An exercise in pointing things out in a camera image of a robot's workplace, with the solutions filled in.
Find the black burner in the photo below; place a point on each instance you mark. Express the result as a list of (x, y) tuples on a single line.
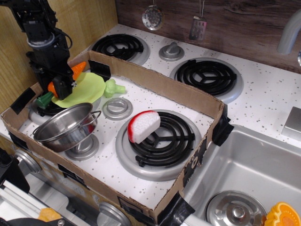
[(213, 76), (163, 154), (39, 115), (123, 46)]

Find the front right black burner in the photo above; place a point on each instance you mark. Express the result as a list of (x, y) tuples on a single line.
[(163, 154)]

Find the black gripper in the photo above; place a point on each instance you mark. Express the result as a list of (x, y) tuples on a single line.
[(48, 61)]

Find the light green plastic plate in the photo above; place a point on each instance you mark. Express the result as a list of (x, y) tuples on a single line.
[(90, 87)]

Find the silver faucet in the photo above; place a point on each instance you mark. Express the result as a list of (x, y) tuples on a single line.
[(289, 34)]

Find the silver left panel knob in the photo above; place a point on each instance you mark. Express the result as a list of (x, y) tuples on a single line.
[(27, 164)]

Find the stainless steel sink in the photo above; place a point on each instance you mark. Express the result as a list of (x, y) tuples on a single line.
[(260, 166)]

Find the black clamp device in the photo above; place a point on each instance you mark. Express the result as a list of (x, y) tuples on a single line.
[(10, 171)]

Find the silver sink block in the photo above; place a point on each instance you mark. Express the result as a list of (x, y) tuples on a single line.
[(292, 127)]

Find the front left black burner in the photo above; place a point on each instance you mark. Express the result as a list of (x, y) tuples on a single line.
[(39, 115)]

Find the back right black burner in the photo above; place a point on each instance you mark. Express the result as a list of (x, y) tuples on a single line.
[(213, 76)]

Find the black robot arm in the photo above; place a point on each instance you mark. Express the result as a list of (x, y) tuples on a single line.
[(37, 19)]

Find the back left black burner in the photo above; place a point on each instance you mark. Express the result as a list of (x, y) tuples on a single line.
[(123, 46)]

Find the silver knob inside fence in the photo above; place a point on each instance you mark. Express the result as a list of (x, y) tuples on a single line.
[(117, 109)]

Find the stainless steel pot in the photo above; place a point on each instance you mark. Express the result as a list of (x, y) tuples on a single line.
[(68, 128)]

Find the red white toy cheese wedge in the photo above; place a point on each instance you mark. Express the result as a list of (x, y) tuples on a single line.
[(142, 125)]

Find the orange toy carrot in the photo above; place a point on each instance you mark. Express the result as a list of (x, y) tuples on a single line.
[(44, 100)]

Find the silver front panel knob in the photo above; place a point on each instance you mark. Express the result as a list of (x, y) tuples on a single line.
[(111, 216)]

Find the orange toy fruit half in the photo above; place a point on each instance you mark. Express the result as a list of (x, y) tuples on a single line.
[(282, 214)]

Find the light green toy broccoli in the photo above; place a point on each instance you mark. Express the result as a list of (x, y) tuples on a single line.
[(112, 88)]

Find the hanging metal strainer spoon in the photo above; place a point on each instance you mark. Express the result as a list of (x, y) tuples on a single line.
[(153, 17)]

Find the silver knob back centre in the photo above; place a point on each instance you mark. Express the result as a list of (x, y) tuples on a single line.
[(171, 52)]

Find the silver panel knob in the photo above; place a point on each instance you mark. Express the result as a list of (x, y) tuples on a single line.
[(111, 216), (27, 164)]

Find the steel pot lid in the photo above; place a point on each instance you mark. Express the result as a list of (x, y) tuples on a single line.
[(234, 208)]

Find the cardboard fence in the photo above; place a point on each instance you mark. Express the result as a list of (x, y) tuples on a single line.
[(103, 174)]

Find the hanging metal grater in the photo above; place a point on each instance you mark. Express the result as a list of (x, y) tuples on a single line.
[(198, 28)]

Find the silver knob under pot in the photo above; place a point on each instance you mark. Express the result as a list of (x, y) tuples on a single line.
[(84, 150)]

